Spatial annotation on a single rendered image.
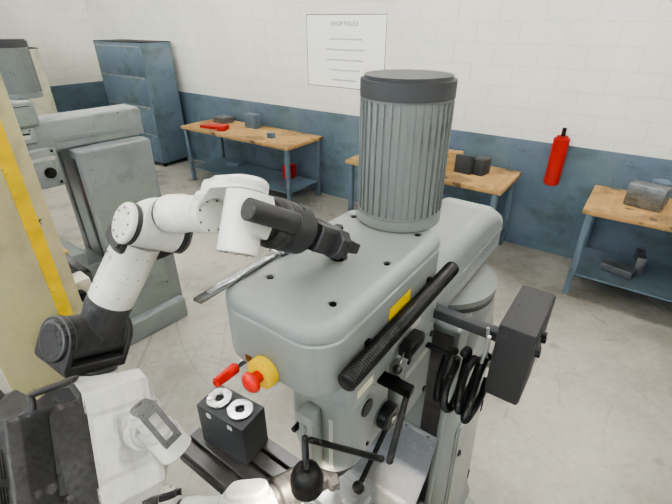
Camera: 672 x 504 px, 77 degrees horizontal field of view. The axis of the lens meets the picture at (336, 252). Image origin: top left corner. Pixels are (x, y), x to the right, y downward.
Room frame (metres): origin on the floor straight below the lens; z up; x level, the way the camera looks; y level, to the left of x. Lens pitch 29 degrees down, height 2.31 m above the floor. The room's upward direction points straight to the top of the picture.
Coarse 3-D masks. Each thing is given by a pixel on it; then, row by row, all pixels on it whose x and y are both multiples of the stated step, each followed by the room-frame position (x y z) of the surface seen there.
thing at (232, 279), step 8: (264, 256) 0.72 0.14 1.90; (272, 256) 0.72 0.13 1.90; (256, 264) 0.69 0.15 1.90; (264, 264) 0.70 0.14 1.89; (240, 272) 0.66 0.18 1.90; (248, 272) 0.67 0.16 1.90; (224, 280) 0.64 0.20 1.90; (232, 280) 0.64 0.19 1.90; (216, 288) 0.61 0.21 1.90; (224, 288) 0.62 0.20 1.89; (200, 296) 0.59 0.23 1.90; (208, 296) 0.59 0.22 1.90
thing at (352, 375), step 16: (448, 272) 0.82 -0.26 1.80; (432, 288) 0.75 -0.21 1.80; (416, 304) 0.69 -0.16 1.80; (400, 320) 0.64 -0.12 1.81; (384, 336) 0.59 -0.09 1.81; (400, 336) 0.61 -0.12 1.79; (368, 352) 0.55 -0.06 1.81; (384, 352) 0.56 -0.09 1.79; (352, 368) 0.51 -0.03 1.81; (368, 368) 0.52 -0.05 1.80; (352, 384) 0.49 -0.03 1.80
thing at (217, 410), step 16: (208, 400) 1.07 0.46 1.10; (224, 400) 1.07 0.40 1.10; (240, 400) 1.07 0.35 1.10; (208, 416) 1.03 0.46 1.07; (224, 416) 1.01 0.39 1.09; (240, 416) 1.00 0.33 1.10; (256, 416) 1.01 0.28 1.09; (208, 432) 1.04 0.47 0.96; (224, 432) 1.00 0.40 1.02; (240, 432) 0.95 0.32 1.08; (256, 432) 1.00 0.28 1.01; (224, 448) 1.00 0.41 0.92; (240, 448) 0.96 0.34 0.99; (256, 448) 1.00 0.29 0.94
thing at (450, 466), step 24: (480, 288) 1.11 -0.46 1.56; (480, 312) 1.05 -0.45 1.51; (432, 336) 0.99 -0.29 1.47; (456, 336) 0.95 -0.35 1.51; (480, 336) 1.06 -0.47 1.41; (432, 360) 0.98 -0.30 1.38; (432, 384) 0.97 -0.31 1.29; (480, 384) 1.18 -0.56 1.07; (432, 408) 0.96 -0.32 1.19; (480, 408) 1.20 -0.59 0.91; (432, 432) 0.95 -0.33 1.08; (456, 432) 0.98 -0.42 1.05; (456, 456) 0.99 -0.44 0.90; (432, 480) 0.94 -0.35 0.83; (456, 480) 1.04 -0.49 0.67
